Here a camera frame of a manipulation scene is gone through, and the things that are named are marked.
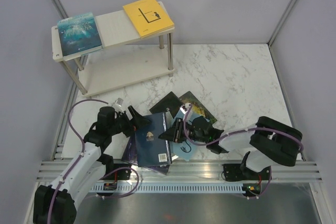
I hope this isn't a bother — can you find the teal ocean cover book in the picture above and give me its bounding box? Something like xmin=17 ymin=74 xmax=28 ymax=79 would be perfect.
xmin=57 ymin=12 xmax=103 ymax=57

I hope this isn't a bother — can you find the black folder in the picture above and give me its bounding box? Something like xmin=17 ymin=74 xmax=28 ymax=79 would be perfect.
xmin=149 ymin=91 xmax=183 ymax=118

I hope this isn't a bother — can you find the white two-tier shelf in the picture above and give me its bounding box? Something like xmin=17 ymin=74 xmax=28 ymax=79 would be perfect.
xmin=51 ymin=10 xmax=174 ymax=97

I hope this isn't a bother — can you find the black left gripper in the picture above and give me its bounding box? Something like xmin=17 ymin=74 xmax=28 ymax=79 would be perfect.
xmin=109 ymin=105 xmax=151 ymax=137

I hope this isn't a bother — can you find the dark blue Wuthering Heights book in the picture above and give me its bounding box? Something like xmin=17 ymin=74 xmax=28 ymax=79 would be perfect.
xmin=135 ymin=112 xmax=172 ymax=167

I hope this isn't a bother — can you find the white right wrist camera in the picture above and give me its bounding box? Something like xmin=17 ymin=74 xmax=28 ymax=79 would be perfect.
xmin=180 ymin=103 xmax=192 ymax=114

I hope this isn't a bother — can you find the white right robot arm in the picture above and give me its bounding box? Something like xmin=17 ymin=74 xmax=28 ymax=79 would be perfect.
xmin=159 ymin=116 xmax=303 ymax=179

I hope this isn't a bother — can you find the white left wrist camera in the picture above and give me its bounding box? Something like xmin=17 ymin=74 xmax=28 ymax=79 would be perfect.
xmin=112 ymin=98 xmax=124 ymax=113

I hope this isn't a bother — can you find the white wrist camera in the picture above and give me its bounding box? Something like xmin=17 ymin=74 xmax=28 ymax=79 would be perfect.
xmin=180 ymin=103 xmax=192 ymax=114
xmin=112 ymin=98 xmax=124 ymax=113

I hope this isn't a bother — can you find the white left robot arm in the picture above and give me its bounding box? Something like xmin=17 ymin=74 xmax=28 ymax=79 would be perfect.
xmin=33 ymin=106 xmax=151 ymax=223

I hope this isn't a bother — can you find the white slotted cable duct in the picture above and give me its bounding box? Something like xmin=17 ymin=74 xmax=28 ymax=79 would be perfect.
xmin=47 ymin=183 xmax=249 ymax=194

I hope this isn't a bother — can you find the yellow book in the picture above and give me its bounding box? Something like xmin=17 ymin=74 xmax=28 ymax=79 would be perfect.
xmin=123 ymin=0 xmax=174 ymax=38

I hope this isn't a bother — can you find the purple nebula cover book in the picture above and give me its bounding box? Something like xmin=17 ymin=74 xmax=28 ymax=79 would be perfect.
xmin=121 ymin=135 xmax=170 ymax=175

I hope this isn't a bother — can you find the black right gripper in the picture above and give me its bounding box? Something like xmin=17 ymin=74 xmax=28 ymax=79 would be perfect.
xmin=159 ymin=117 xmax=207 ymax=143

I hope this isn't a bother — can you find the aluminium rail frame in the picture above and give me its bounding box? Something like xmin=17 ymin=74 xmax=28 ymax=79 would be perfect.
xmin=36 ymin=153 xmax=324 ymax=183

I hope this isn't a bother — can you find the light blue Hemingway book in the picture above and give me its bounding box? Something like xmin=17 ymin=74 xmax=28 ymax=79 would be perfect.
xmin=170 ymin=110 xmax=201 ymax=161

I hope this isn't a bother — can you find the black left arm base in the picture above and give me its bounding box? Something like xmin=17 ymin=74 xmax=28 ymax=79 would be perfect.
xmin=104 ymin=163 xmax=131 ymax=183

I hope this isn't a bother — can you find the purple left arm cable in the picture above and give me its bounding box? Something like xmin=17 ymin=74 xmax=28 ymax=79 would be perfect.
xmin=48 ymin=99 xmax=140 ymax=224

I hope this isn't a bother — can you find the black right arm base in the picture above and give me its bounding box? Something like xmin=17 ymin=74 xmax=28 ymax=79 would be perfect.
xmin=221 ymin=164 xmax=271 ymax=182

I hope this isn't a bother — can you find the green forest Alice book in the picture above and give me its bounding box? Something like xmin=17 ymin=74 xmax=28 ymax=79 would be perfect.
xmin=179 ymin=91 xmax=217 ymax=124

